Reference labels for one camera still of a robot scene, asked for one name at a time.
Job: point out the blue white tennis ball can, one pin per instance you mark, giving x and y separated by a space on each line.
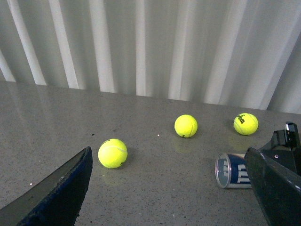
230 171

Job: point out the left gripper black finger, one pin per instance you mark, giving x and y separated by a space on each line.
56 200

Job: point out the yellow tennis ball near left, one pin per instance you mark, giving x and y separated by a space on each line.
112 153

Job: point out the yellow tennis ball middle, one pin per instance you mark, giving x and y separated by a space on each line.
186 126

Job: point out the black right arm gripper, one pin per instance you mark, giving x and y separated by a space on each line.
274 176

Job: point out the white pleated curtain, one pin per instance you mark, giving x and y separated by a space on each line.
244 53

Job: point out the yellow Wilson tennis ball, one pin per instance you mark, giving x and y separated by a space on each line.
245 124

